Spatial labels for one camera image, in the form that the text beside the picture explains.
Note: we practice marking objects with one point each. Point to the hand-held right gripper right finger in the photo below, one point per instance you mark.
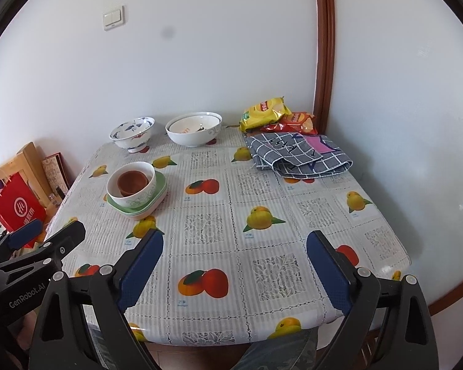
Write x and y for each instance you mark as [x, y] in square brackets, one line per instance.
[328, 273]

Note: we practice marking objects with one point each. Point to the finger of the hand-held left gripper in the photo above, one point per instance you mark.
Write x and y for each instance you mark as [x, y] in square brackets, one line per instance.
[67, 235]
[25, 235]

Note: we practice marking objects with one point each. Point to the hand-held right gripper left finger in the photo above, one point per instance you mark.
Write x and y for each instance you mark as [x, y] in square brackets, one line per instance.
[141, 269]

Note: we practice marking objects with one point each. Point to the pink plate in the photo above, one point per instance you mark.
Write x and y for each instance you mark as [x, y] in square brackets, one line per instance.
[146, 216]

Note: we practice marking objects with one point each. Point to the white bowl with grey swirl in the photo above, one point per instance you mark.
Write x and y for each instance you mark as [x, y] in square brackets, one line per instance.
[137, 201]

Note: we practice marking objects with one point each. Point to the green plate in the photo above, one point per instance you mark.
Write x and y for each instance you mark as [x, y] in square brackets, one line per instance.
[160, 190]

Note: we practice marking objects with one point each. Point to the red paper bag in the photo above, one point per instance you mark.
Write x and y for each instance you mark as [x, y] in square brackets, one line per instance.
[19, 208]

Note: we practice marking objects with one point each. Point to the light wooden board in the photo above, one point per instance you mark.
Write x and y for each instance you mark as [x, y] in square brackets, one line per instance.
[27, 158]

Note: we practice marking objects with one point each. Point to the person's grey trouser leg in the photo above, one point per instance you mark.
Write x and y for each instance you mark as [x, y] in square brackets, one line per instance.
[277, 350]

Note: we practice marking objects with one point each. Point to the fruit print tablecloth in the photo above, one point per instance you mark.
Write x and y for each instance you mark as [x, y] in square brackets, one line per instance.
[231, 239]

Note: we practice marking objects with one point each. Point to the grey checked cloth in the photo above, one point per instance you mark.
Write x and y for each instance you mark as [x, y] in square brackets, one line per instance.
[308, 164]

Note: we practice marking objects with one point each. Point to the blue patterned white bowl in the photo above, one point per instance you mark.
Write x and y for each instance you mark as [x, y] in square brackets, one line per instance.
[131, 138]

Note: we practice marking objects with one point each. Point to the brown wooden baseboard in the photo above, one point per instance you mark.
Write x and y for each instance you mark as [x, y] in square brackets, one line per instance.
[443, 304]

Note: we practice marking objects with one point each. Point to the large white bowl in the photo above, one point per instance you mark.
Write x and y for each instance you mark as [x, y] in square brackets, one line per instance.
[193, 139]

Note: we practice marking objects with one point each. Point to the white bowl with red print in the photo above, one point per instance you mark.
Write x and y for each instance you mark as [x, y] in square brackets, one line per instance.
[193, 125]

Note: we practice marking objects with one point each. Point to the red chip bag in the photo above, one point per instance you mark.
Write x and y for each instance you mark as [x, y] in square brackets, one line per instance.
[297, 121]

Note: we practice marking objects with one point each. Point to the yellow chip bag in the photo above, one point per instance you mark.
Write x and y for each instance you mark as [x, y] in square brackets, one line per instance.
[262, 111]

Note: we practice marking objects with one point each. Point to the brown picture frame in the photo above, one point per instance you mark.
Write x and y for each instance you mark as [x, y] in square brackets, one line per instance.
[56, 173]

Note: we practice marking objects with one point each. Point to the white light switch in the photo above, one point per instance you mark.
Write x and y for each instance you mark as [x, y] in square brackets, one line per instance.
[113, 17]

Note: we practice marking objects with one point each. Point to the brown wooden door frame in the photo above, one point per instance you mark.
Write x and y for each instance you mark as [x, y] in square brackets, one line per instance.
[324, 46]

